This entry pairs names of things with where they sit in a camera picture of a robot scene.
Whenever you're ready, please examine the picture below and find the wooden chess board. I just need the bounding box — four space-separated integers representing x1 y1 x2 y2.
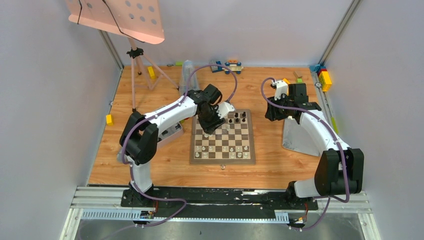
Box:
189 109 256 165

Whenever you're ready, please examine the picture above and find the grey toy microphone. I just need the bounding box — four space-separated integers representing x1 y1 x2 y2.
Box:
116 150 125 164

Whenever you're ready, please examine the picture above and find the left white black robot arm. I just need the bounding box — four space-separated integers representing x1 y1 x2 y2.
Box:
119 84 235 207

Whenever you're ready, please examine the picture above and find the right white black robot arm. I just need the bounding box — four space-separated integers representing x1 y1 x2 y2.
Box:
265 79 364 209

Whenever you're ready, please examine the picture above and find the silver metal tin lid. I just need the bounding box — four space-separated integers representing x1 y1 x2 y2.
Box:
281 118 321 157

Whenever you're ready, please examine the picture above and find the yellow triangle shape toy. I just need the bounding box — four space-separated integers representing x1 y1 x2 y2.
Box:
282 78 290 85

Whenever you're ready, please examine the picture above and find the wooden brown block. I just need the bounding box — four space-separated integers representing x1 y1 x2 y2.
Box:
293 71 303 79

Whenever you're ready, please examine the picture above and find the blue grey brick block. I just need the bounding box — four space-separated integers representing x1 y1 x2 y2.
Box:
209 60 223 73

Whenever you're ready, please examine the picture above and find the wooden toy car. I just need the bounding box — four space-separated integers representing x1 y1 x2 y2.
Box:
224 60 244 75

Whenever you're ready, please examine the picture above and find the stacked coloured bricks corner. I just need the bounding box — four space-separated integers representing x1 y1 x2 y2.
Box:
309 64 332 92

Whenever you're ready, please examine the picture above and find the yellow block near stand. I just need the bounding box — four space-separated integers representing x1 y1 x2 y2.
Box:
147 66 157 80

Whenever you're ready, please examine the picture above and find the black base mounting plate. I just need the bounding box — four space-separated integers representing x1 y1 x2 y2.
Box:
120 186 319 219

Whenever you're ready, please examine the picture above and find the small yellow cube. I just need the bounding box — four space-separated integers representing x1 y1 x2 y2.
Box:
105 114 114 126

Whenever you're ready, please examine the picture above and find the pink music stand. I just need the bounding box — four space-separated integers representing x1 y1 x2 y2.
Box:
66 0 179 111

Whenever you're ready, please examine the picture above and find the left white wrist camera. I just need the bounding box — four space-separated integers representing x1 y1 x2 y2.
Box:
216 101 236 119

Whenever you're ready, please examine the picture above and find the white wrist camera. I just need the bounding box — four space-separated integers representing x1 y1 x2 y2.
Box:
216 101 236 119
271 80 289 101

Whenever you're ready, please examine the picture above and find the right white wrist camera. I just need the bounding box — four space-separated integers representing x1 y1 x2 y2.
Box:
271 80 289 101

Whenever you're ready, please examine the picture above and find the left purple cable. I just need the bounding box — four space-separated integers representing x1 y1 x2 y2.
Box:
119 64 239 229

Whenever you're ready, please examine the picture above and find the purple cable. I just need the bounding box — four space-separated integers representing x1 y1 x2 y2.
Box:
260 77 351 232
119 64 239 229

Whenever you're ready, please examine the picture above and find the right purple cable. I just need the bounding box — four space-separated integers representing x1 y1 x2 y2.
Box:
260 77 351 232

